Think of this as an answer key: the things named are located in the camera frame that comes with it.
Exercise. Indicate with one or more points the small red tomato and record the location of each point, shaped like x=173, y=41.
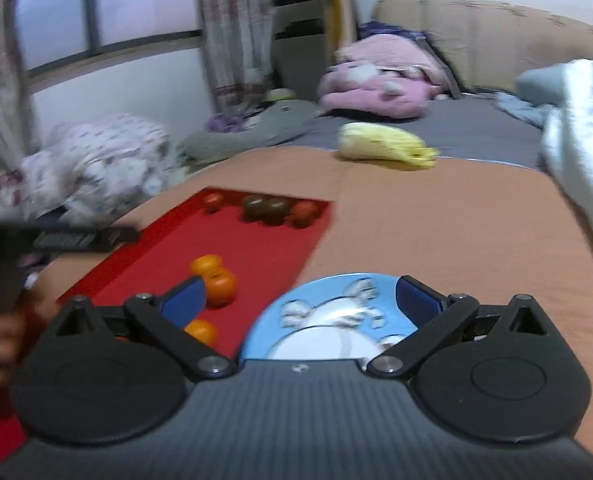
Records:
x=212, y=201

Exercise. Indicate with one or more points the orange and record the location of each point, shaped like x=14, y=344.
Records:
x=221, y=288
x=201, y=331
x=206, y=264

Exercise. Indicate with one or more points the dark green tomato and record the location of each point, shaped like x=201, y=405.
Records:
x=253, y=207
x=276, y=211

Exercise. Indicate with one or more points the grey plush toy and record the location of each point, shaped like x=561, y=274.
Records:
x=256, y=132

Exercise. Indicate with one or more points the beige padded headboard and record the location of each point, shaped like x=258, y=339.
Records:
x=501, y=40

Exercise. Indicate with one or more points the purple plush toy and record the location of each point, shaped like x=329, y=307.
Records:
x=224, y=122

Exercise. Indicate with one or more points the grey cabinet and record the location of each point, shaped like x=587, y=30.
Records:
x=301, y=55

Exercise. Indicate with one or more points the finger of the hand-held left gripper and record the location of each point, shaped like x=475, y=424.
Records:
x=101, y=237

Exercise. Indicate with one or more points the napa cabbage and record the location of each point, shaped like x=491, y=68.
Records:
x=376, y=142

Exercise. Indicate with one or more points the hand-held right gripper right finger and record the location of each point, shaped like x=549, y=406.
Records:
x=416, y=296

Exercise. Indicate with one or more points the blue cartoon plate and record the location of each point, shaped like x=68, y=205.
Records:
x=326, y=332

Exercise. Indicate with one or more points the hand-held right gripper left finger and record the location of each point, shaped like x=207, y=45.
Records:
x=184, y=296

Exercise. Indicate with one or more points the pink plush toy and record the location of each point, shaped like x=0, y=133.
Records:
x=376, y=92

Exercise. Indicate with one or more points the light blue blanket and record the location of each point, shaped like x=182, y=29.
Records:
x=581, y=135

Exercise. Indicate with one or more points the grey bedsheet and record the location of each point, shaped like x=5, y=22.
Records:
x=466, y=125

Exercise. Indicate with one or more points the yellow cloth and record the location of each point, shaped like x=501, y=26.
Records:
x=344, y=10

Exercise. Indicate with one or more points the light blue pillow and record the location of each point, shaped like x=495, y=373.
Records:
x=539, y=85

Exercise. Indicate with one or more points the orange bed mat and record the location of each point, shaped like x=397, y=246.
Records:
x=451, y=220

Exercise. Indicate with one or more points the window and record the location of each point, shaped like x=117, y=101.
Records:
x=126, y=5

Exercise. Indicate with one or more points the red tray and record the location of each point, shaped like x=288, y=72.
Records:
x=271, y=260

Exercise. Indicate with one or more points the person's left hand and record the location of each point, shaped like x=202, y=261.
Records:
x=11, y=327

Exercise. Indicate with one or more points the polka dot quilt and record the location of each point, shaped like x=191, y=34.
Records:
x=106, y=160

